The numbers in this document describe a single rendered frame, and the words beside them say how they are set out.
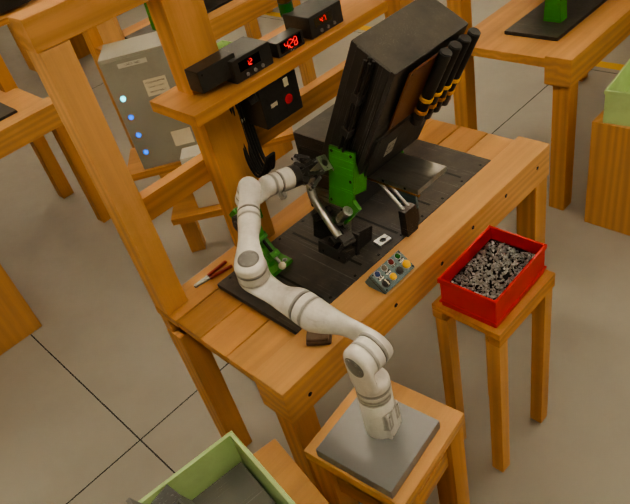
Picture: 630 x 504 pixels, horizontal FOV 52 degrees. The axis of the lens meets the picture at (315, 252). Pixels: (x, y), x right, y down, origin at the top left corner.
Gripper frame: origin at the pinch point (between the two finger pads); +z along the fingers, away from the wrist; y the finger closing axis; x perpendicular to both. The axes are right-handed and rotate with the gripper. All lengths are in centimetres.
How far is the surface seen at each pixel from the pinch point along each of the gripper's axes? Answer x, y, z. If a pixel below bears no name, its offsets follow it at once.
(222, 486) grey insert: 11, -70, -78
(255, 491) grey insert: 4, -75, -73
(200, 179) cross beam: 28.7, 18.2, -25.9
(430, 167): -18.0, -18.7, 27.2
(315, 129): 6.4, 14.9, 12.8
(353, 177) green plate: -8.4, -9.8, 3.0
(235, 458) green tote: 10, -66, -71
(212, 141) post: 11.2, 23.7, -25.5
